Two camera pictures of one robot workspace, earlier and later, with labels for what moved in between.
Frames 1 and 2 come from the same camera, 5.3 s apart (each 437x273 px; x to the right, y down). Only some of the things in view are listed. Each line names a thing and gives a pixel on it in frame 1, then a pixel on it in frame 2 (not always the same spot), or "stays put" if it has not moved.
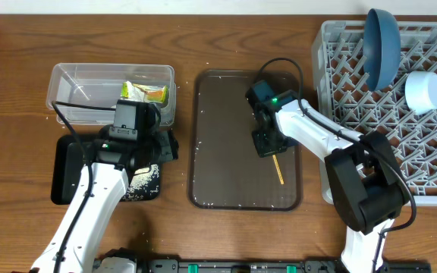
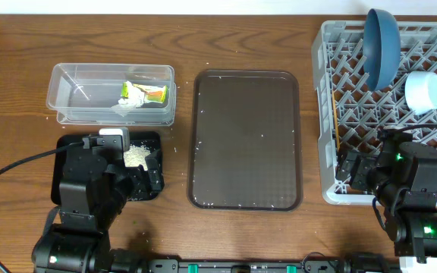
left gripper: (165, 142) -> (154, 170)
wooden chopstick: (278, 169) -> (336, 120)
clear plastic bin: (88, 93) stays put
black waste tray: (67, 163) stays put
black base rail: (234, 266) stays put
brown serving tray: (225, 172) stays put
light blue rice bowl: (424, 91) stays put
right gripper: (265, 149) -> (359, 175)
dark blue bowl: (381, 48) stays put
